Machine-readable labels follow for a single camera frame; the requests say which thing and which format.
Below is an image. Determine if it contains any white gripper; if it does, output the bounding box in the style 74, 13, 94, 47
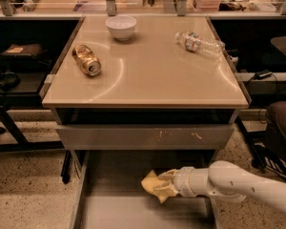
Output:
153, 167, 195, 203

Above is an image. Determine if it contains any yellow sponge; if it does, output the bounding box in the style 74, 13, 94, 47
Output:
141, 170, 174, 195

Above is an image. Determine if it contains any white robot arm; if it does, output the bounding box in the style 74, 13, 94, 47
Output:
152, 160, 286, 215

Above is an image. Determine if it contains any open middle drawer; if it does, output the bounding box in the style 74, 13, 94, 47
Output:
69, 150, 222, 229

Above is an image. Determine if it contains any beige drawer cabinet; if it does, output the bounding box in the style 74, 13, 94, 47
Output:
41, 14, 250, 151

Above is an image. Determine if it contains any closed top drawer front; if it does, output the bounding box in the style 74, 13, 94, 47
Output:
56, 124, 234, 151

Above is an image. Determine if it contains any black office chair base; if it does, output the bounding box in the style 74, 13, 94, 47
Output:
235, 116, 266, 173

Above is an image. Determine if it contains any black and white sneaker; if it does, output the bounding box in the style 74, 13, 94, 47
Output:
264, 156, 286, 180

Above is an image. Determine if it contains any seated person's leg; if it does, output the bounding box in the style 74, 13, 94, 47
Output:
265, 101, 286, 163

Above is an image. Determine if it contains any clear plastic water bottle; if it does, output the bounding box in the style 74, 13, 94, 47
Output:
175, 31, 225, 59

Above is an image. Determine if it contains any crushed gold soda can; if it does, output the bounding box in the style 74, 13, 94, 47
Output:
71, 44, 101, 76

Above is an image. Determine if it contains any white ceramic bowl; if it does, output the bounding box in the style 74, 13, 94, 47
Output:
106, 15, 137, 41

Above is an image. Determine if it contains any black bag on shelf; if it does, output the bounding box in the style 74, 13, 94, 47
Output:
0, 44, 44, 68

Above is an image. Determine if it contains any dark side table frame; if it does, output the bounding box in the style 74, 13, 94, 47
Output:
0, 16, 82, 152

